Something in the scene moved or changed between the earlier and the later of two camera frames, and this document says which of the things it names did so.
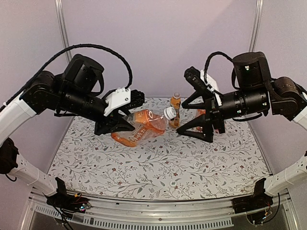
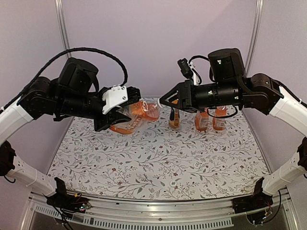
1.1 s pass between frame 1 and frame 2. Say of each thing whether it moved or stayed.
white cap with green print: stayed
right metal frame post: stayed
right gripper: moved
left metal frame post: stayed
